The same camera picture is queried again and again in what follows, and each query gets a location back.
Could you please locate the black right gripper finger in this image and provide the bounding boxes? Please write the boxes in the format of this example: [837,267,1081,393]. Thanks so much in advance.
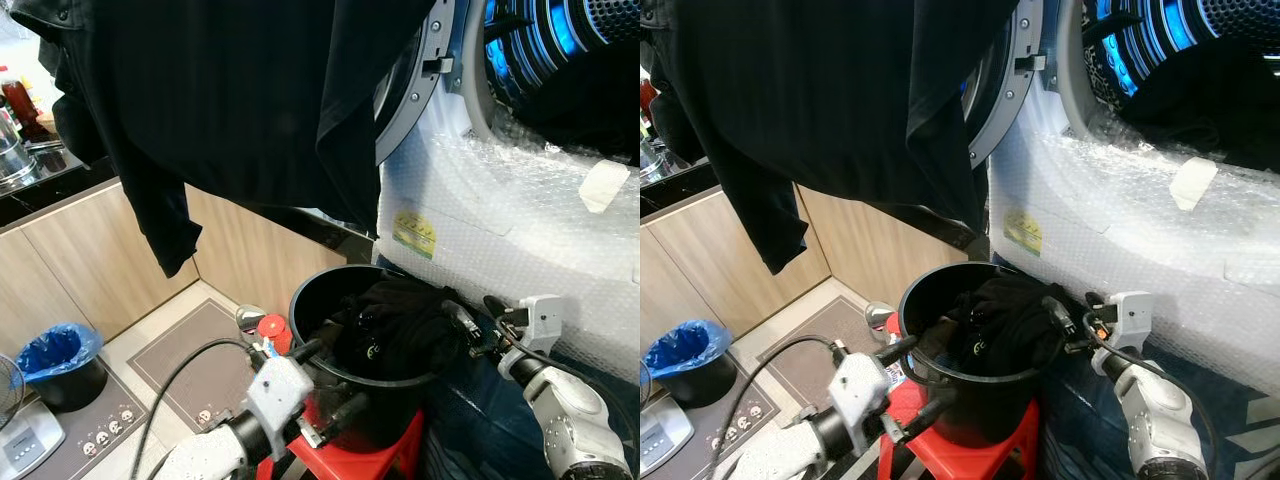
[1040,295,1077,336]
[440,298,481,341]

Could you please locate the black knit clothes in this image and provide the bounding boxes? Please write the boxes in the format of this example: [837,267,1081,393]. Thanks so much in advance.
[935,273,1081,376]
[325,277,476,383]

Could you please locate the white bubble-wrapped washing machine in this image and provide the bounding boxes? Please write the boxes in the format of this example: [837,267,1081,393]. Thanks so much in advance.
[375,0,641,386]
[975,0,1280,401]

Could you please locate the black clothes in drum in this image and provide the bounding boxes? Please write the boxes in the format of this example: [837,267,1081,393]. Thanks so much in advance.
[510,40,641,161]
[1110,45,1280,171]

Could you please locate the black plastic bucket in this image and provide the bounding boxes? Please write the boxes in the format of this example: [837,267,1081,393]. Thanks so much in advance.
[897,262,1086,449]
[288,265,471,453]

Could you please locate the red plastic stool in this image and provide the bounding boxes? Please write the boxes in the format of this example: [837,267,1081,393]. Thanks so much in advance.
[255,398,426,480]
[878,378,1041,480]

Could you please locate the yellow energy label sticker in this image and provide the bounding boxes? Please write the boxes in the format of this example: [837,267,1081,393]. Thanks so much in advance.
[1003,208,1044,257]
[392,210,438,261]

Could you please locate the blue denim cloth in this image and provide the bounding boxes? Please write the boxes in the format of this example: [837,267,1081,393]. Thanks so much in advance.
[420,340,641,480]
[1035,345,1280,480]

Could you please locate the plain grey floor mat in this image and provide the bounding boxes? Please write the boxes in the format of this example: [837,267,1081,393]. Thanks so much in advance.
[757,295,901,411]
[128,298,293,433]

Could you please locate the grey flower print floor mat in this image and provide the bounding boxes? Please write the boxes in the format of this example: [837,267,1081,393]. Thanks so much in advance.
[25,365,151,480]
[690,375,781,480]

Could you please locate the beige tape piece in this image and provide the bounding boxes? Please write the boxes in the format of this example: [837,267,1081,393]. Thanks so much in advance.
[1168,157,1220,212]
[579,160,632,215]

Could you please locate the blue plastic bin bag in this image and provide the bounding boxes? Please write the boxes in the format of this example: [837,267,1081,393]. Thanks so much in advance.
[645,320,733,379]
[15,322,104,383]

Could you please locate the white floor scale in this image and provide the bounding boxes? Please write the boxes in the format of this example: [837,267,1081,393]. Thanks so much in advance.
[0,400,66,480]
[640,390,694,479]

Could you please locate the black waste bin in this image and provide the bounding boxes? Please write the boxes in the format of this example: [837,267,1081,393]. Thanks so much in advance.
[655,358,731,409]
[30,355,109,414]

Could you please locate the light wood cabinet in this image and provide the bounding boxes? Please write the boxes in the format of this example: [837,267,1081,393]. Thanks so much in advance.
[640,185,986,331]
[0,183,379,353]

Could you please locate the grey round washer door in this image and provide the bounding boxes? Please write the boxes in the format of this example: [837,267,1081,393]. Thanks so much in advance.
[965,0,1046,169]
[375,0,459,166]

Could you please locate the leopard print garment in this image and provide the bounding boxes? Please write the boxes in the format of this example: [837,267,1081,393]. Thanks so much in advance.
[1085,45,1131,113]

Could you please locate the clear glass jar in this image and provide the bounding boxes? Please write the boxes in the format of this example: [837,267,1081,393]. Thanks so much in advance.
[0,115,46,191]
[640,135,669,183]

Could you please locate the grey washer door gasket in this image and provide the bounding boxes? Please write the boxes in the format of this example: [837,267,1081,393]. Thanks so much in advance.
[455,0,521,151]
[1055,0,1111,131]

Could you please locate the black hanging garment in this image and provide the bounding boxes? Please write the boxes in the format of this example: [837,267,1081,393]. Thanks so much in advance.
[640,0,1036,276]
[10,0,438,279]

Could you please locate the steel washer drum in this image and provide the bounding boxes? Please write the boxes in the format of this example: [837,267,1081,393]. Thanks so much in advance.
[1085,0,1280,96]
[483,0,641,106]

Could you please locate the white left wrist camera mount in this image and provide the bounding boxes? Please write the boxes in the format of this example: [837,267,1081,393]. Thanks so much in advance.
[245,356,316,433]
[828,352,893,431]

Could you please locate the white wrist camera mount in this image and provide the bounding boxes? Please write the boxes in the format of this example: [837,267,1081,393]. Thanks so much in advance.
[500,295,563,353]
[1095,291,1153,353]
[828,352,893,431]
[245,356,316,433]

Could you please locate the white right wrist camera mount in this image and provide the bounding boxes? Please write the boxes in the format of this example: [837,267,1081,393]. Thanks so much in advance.
[500,295,563,353]
[1095,291,1153,353]

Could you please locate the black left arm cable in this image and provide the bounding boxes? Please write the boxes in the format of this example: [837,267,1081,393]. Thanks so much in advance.
[130,338,266,480]
[710,335,839,471]

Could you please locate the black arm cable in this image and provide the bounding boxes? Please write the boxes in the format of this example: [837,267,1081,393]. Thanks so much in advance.
[1085,320,1218,471]
[130,338,266,480]
[710,335,839,471]
[500,328,641,446]

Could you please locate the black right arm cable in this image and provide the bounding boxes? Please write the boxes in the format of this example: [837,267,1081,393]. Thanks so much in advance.
[500,328,641,446]
[1085,320,1218,471]

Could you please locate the wire fan guard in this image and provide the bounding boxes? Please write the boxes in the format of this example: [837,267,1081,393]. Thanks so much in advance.
[0,355,26,421]

